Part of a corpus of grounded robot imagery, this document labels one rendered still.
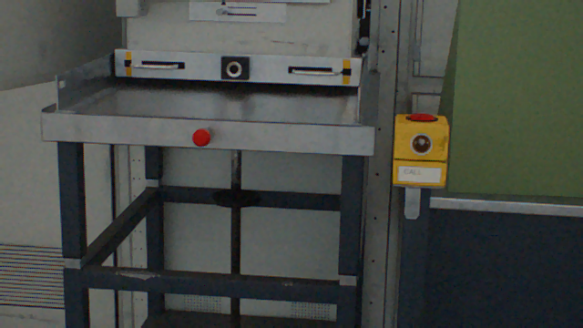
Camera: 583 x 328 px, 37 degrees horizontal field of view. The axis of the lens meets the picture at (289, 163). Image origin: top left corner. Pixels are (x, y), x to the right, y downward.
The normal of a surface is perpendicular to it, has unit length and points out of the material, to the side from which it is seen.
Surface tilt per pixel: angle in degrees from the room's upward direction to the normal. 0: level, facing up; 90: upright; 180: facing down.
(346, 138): 90
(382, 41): 90
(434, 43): 90
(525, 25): 90
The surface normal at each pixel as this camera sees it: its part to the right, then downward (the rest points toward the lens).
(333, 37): -0.11, 0.24
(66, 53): 0.90, 0.13
